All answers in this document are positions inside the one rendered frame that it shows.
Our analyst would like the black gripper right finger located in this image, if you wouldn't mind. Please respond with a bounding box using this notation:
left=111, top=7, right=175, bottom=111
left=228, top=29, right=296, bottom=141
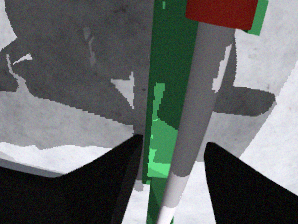
left=204, top=141, right=298, bottom=224

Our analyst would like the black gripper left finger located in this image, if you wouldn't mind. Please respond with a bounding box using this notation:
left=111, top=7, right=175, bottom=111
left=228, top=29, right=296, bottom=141
left=0, top=135, right=144, bottom=224

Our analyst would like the grey pin with dark red head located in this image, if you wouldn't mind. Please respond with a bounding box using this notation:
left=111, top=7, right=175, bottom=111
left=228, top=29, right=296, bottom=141
left=156, top=0, right=258, bottom=224

